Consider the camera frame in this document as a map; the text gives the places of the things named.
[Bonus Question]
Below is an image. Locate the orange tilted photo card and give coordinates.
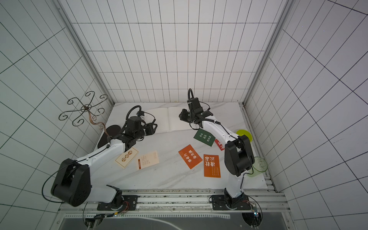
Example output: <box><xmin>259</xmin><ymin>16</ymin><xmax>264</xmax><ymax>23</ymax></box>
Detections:
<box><xmin>178</xmin><ymin>145</ymin><xmax>203</xmax><ymax>169</ymax></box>

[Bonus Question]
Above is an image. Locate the copper wire jewelry stand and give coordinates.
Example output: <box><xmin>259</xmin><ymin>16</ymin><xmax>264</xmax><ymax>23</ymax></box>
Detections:
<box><xmin>58</xmin><ymin>91</ymin><xmax>113</xmax><ymax>145</ymax></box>

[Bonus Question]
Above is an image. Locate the lime green plastic bowl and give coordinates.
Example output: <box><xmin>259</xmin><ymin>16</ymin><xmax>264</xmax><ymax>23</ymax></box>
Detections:
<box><xmin>236</xmin><ymin>129</ymin><xmax>253</xmax><ymax>142</ymax></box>

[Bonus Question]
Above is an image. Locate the white photo album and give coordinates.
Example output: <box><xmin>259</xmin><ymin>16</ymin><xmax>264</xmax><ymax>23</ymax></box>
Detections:
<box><xmin>144</xmin><ymin>107</ymin><xmax>191</xmax><ymax>134</ymax></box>

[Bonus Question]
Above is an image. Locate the cream text photo card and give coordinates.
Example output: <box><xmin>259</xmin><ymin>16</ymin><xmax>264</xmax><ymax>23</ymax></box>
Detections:
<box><xmin>137</xmin><ymin>151</ymin><xmax>160</xmax><ymax>170</ymax></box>

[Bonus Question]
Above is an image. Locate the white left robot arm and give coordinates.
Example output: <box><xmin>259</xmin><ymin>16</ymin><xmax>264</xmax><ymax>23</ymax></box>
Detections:
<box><xmin>50</xmin><ymin>116</ymin><xmax>157</xmax><ymax>207</ymax></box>

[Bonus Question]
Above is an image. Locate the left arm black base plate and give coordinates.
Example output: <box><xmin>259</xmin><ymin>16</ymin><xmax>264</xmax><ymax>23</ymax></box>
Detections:
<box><xmin>97</xmin><ymin>195</ymin><xmax>139</xmax><ymax>211</ymax></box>

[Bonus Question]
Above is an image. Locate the orange upright photo card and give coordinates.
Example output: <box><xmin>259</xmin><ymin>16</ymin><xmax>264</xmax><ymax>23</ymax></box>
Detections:
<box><xmin>204</xmin><ymin>154</ymin><xmax>221</xmax><ymax>178</ymax></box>

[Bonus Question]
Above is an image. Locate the aluminium mounting rail frame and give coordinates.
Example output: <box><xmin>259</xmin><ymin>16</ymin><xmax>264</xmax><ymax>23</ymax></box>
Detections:
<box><xmin>51</xmin><ymin>189</ymin><xmax>296</xmax><ymax>230</ymax></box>

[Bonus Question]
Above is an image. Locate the cream patterned photo card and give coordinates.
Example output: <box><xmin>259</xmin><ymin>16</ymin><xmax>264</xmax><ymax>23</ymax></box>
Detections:
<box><xmin>115</xmin><ymin>147</ymin><xmax>139</xmax><ymax>168</ymax></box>

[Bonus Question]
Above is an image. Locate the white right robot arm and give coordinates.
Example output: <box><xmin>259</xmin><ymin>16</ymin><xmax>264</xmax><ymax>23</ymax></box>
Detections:
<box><xmin>179</xmin><ymin>109</ymin><xmax>255</xmax><ymax>206</ymax></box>

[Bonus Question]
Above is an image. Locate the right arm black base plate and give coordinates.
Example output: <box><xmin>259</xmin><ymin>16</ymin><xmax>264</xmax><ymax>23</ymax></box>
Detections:
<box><xmin>209</xmin><ymin>195</ymin><xmax>252</xmax><ymax>211</ymax></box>

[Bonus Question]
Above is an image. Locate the clear green glass cup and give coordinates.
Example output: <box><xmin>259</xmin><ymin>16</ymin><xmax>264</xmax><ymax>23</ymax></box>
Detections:
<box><xmin>247</xmin><ymin>156</ymin><xmax>268</xmax><ymax>177</ymax></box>

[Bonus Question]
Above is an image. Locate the green photo card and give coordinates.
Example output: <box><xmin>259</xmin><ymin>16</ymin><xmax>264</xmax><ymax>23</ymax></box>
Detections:
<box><xmin>194</xmin><ymin>129</ymin><xmax>216</xmax><ymax>147</ymax></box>

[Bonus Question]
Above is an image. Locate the red photo card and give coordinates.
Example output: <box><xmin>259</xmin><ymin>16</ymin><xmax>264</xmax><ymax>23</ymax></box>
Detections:
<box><xmin>215</xmin><ymin>139</ymin><xmax>225</xmax><ymax>151</ymax></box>

